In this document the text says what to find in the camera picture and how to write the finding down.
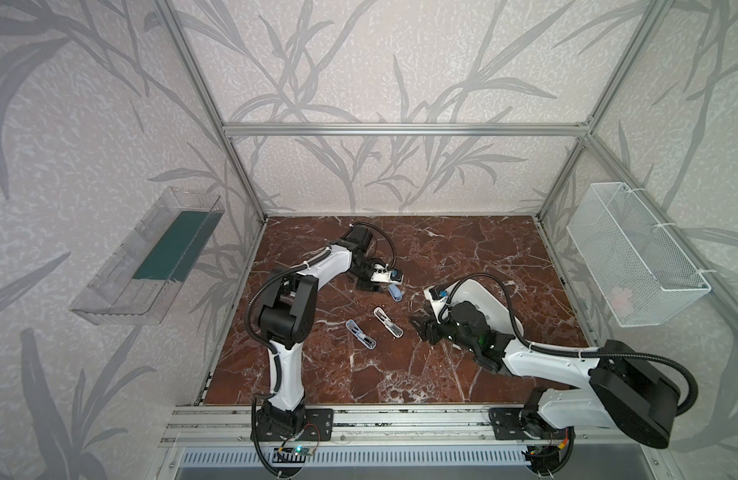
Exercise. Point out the blue stapler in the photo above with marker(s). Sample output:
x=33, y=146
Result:
x=395, y=288
x=388, y=323
x=367, y=341

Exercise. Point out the green pad in bin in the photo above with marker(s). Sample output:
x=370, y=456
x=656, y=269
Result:
x=177, y=250

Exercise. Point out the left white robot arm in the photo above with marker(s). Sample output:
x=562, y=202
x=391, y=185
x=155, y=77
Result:
x=288, y=307

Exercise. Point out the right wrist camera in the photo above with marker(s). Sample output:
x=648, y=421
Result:
x=437, y=297

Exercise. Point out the pink item in basket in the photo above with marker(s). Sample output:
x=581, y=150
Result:
x=621, y=302

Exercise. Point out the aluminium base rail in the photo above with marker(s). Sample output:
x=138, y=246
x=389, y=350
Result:
x=354, y=425

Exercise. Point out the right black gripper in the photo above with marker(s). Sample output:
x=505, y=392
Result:
x=438, y=327

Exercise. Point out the aluminium frame crossbar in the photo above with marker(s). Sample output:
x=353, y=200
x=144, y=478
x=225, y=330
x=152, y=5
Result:
x=405, y=129

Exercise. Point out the clear plastic wall bin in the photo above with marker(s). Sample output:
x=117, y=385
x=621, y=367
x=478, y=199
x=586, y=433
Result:
x=137, y=285

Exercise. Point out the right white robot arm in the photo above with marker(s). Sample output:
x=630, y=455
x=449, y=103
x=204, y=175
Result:
x=608, y=387

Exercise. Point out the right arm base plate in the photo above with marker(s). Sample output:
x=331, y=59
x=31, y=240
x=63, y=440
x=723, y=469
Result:
x=506, y=424

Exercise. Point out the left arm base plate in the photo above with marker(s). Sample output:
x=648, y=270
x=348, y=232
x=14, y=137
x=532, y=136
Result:
x=303, y=424

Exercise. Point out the white oval tray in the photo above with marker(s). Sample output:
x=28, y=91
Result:
x=497, y=314

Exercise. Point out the white wire mesh basket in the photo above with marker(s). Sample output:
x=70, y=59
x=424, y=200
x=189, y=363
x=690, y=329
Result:
x=625, y=245

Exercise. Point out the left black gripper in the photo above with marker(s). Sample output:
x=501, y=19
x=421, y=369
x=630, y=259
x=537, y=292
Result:
x=374, y=274

